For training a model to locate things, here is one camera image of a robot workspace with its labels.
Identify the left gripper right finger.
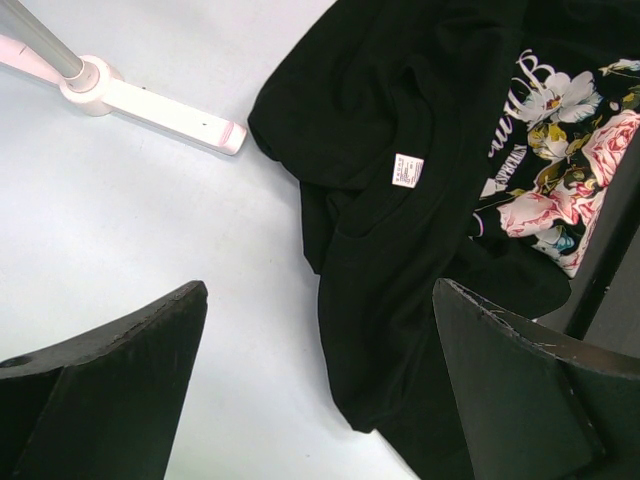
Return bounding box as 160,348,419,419
433,279,639,479

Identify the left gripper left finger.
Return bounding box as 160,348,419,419
1,281,207,479

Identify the black t-shirt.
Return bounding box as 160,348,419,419
248,1,639,479

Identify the clothes rack metal frame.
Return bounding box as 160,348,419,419
1,1,247,156

